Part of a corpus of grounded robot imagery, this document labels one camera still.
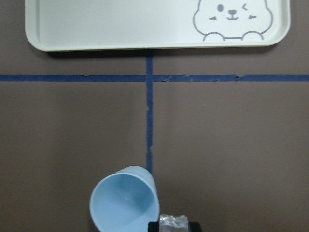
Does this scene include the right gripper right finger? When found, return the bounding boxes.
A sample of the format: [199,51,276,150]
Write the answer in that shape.
[188,222,201,232]

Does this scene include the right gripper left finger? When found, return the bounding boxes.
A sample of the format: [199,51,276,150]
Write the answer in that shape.
[148,222,159,232]

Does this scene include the light blue cup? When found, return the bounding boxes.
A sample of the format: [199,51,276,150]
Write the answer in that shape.
[89,166,160,232]

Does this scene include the cream bear tray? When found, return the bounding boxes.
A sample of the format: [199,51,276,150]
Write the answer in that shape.
[25,0,291,52]

